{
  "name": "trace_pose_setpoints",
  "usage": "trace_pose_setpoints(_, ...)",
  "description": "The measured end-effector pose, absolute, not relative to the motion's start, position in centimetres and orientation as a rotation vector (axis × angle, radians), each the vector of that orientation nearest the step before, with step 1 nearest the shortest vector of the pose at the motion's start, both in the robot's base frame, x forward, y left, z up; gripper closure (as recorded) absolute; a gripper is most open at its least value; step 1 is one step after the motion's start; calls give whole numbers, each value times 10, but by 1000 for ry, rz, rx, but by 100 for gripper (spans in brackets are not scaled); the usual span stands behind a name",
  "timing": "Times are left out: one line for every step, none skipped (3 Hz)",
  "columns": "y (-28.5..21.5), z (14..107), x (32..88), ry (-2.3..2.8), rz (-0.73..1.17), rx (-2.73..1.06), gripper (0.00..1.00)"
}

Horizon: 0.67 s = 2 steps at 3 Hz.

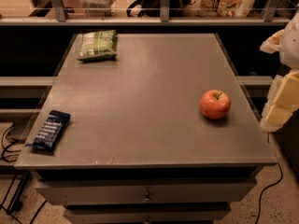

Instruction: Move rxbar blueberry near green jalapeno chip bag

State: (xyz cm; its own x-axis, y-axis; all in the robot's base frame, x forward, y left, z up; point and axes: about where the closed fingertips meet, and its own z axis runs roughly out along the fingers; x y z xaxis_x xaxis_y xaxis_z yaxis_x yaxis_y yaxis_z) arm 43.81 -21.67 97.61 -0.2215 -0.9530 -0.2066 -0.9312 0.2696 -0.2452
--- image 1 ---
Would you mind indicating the grey drawer cabinet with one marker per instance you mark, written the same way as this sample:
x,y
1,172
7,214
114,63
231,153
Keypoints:
x,y
139,118

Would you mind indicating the red apple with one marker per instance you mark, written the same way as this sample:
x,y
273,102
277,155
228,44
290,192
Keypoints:
x,y
215,104

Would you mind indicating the black bag background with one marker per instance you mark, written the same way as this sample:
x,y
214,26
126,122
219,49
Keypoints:
x,y
152,8

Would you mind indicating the colourful snack bag background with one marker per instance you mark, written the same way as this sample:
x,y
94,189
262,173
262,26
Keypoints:
x,y
225,8

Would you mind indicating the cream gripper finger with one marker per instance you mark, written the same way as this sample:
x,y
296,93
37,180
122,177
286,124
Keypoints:
x,y
272,43
282,101

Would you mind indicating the lower drawer front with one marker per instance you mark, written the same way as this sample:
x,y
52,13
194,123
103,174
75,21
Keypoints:
x,y
147,214

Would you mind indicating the clear plastic container background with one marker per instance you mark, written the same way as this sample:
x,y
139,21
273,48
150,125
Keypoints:
x,y
98,8

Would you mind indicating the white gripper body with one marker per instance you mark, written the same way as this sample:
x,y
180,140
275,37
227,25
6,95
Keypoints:
x,y
291,48

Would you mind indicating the upper drawer front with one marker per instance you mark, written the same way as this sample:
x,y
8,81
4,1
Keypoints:
x,y
144,191

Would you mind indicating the grey metal shelf rail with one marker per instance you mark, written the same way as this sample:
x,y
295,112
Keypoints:
x,y
71,13

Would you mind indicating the green jalapeno chip bag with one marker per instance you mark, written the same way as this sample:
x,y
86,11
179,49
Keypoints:
x,y
98,46

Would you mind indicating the dark blue rxbar wrapper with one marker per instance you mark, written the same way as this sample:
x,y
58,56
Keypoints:
x,y
51,131

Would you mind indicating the drawer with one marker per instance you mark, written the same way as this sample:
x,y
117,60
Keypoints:
x,y
147,214
144,191

